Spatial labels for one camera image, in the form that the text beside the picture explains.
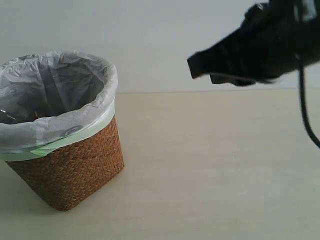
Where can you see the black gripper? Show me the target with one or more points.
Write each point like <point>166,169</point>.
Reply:
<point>275,38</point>

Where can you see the clear bottle red label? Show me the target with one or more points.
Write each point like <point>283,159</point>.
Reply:
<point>10,118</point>

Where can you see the white plastic trash bag liner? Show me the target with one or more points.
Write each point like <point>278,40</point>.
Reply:
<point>73,94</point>

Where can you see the brown woven wicker basket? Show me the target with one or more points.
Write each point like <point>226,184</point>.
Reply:
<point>69,175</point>

